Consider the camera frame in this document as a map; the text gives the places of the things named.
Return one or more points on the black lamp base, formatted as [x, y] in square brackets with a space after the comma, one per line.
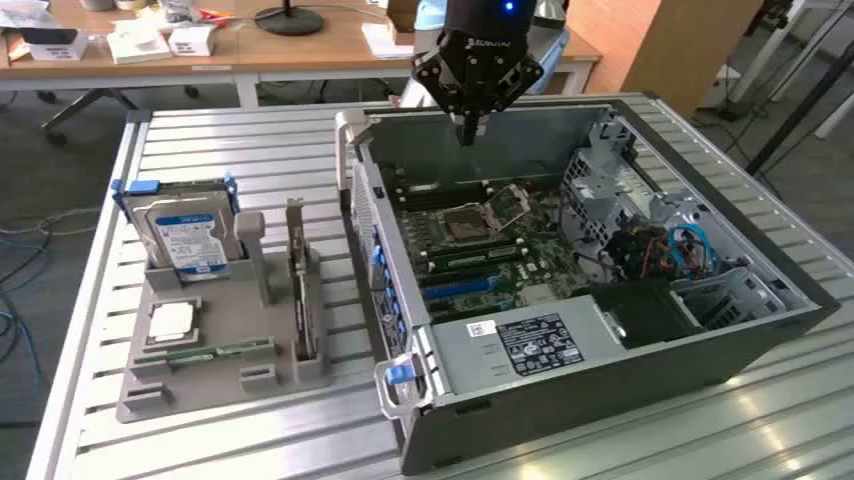
[288, 24]

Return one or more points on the blue expansion slot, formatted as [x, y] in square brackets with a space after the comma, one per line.
[460, 287]

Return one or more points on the green RAM stick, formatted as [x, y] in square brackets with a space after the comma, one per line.
[194, 354]

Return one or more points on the black Nvidia graphics card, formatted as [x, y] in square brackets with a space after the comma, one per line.
[303, 310]

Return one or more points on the white box with black lid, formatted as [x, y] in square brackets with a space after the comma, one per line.
[56, 50]

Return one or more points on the silver CPU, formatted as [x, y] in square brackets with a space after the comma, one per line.
[171, 320]

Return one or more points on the small white box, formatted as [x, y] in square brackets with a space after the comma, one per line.
[192, 42]

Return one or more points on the metal drive cage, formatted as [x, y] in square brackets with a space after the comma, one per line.
[601, 190]

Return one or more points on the green motherboard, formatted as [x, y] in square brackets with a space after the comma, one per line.
[534, 260]

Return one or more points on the open white box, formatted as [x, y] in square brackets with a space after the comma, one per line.
[136, 47]

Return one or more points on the silver chipset heatsink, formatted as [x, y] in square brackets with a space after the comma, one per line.
[540, 294]

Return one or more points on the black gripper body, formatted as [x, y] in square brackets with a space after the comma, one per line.
[483, 45]

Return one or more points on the white paper stack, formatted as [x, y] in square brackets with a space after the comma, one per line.
[383, 42]

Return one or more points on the wooden office desk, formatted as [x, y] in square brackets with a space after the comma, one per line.
[320, 50]
[93, 70]

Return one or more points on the brown cardboard box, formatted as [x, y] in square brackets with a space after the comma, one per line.
[400, 15]

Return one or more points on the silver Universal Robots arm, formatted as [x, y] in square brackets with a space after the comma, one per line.
[427, 15]

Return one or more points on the black slanted pole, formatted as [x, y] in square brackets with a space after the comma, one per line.
[802, 112]

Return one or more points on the white table frame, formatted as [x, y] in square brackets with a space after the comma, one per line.
[729, 74]

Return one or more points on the grey parts rack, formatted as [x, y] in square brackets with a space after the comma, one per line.
[227, 360]

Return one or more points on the grey power supply unit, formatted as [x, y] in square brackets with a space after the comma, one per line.
[467, 360]

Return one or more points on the black open PC case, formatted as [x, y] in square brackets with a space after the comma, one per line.
[601, 390]

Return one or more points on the metal disk bay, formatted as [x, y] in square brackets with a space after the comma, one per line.
[734, 295]

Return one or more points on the metal socket cover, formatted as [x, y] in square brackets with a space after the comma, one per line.
[512, 205]

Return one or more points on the hard disk in blue caddy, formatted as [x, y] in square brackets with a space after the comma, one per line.
[187, 235]

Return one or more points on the CPU socket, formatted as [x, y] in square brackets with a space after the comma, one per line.
[466, 226]

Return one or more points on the wooden cabinet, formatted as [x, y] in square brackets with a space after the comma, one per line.
[667, 50]

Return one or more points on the black office chair base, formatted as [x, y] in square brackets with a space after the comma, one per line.
[87, 102]

